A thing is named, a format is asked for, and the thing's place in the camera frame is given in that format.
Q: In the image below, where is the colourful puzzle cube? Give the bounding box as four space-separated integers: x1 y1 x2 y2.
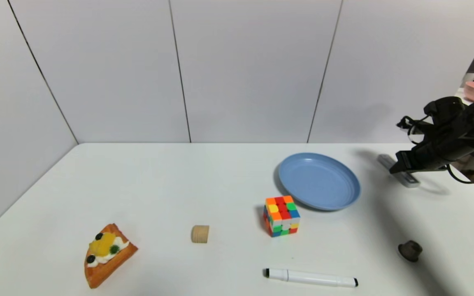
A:
263 195 301 238

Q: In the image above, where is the dark grey round knob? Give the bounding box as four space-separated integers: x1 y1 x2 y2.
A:
398 240 423 263

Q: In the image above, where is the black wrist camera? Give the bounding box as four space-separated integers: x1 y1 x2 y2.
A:
424 97 468 126

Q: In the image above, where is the toy waffle slice with fruit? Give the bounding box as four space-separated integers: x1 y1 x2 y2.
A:
84 223 139 289

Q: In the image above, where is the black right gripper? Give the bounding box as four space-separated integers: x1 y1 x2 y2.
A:
389 139 450 174

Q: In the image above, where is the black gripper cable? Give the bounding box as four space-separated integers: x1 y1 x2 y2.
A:
397 115 432 145

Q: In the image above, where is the white marker with black cap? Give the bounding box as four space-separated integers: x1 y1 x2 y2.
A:
264 268 359 287

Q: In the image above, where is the blue plate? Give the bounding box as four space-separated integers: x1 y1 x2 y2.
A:
278 153 361 211

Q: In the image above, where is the small wooden cylinder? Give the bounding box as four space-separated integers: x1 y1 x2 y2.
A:
191 225 210 243

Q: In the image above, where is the silver metal bar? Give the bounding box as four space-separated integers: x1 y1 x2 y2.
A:
377 154 421 188

